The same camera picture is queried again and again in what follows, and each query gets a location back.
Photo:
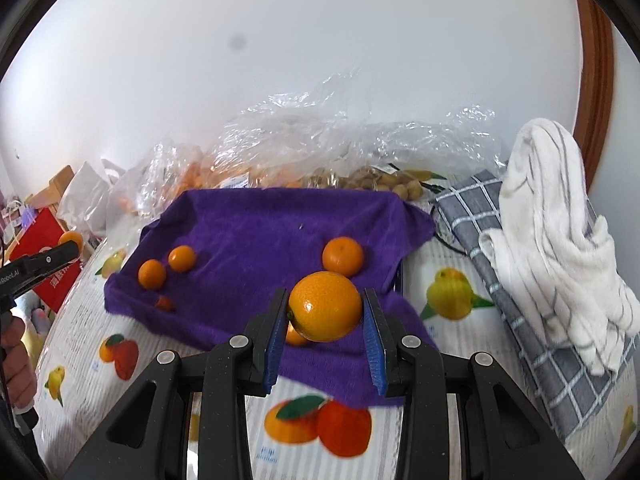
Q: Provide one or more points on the wooden door frame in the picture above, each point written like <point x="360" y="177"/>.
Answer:
<point x="595" y="85"/>

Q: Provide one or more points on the clear plastic kumquat bag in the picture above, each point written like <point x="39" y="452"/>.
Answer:
<point x="280" y="130"/>

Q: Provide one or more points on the clear plastic mandarin bag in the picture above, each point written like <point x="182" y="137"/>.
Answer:
<point x="165" y="157"/>

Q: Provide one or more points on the brown cardboard box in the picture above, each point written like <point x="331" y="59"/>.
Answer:
<point x="60" y="180"/>

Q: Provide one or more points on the pile of bagged mandarins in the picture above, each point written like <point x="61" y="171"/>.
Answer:
<point x="192" y="178"/>

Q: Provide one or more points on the red box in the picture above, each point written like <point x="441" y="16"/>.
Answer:
<point x="37" y="232"/>

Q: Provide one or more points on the pile of bagged kumquats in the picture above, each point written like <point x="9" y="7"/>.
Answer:
<point x="270" y="179"/>

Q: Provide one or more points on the grey checked cloth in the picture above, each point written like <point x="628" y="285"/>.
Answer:
<point x="475" y="210"/>

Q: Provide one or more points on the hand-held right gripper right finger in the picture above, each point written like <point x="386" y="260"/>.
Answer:
<point x="374" y="345"/>

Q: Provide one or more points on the fruit printed tablecloth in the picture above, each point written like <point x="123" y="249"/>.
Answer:
<point x="465" y="360"/>

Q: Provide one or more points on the small dark orange kumquat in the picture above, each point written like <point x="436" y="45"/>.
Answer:
<point x="165" y="302"/>

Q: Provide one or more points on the small oval orange kumquat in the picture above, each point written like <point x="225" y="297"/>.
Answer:
<point x="296" y="336"/>

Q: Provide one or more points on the white striped towel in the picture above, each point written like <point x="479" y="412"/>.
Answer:
<point x="545" y="200"/>

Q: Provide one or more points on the medium orange mandarin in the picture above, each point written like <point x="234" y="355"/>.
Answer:
<point x="342" y="256"/>

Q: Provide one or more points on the large orange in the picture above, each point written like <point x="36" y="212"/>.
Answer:
<point x="325" y="306"/>

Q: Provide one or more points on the purple towel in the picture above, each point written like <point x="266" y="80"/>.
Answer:
<point x="250" y="230"/>

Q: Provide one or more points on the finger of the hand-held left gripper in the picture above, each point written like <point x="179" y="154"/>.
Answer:
<point x="50" y="259"/>

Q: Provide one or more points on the clear plastic longan bag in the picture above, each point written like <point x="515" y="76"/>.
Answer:
<point x="425" y="145"/>

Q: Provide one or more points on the small round orange kumquat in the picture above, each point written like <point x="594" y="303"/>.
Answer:
<point x="151" y="273"/>
<point x="70" y="236"/>
<point x="181" y="258"/>

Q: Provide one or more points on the white plastic bag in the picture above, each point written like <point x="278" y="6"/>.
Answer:
<point x="85" y="195"/>

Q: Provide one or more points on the person's left hand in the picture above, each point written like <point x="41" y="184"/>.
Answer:
<point x="20" y="370"/>

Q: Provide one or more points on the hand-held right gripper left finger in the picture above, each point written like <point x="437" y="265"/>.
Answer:
<point x="275" y="340"/>

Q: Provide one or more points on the pile of brown longans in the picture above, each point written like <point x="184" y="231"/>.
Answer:
<point x="370" y="181"/>

